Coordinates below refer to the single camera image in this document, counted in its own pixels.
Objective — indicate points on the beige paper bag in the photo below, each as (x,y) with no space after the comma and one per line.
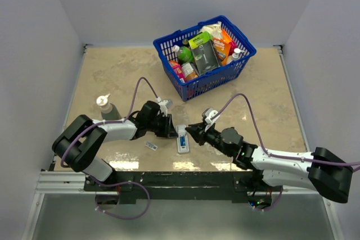
(215,30)

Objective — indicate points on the green grey razor box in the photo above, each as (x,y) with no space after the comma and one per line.
(204,53)

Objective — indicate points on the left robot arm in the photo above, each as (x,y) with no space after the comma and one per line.
(79,143)

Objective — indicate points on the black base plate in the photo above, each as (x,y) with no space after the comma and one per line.
(235,186)

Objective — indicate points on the orange razor pack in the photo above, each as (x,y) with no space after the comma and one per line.
(223,46)

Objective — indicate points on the white pump bottle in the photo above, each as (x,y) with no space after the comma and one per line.
(235,56)

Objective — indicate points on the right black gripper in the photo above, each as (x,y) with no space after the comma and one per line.
(198,133)

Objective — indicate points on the brown labelled jar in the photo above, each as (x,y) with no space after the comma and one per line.
(189,70)

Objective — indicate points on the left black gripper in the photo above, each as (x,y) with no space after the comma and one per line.
(169,130)

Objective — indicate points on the blue plastic shopping basket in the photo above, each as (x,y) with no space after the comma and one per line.
(211,72)

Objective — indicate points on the dark green sauce bottle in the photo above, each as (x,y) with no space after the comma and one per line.
(108,110)

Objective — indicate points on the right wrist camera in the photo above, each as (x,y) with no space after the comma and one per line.
(209,117)

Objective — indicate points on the white remote control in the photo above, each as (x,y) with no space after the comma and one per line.
(181,131)

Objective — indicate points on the pink box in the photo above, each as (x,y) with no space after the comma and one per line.
(178,70)

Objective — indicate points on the blue battery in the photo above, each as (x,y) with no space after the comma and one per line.
(183,142)

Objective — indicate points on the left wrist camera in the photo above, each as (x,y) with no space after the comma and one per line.
(164,104)

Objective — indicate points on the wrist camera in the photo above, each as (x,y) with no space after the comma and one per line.
(164,104)
(209,117)

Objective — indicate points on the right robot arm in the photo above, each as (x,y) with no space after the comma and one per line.
(320,170)

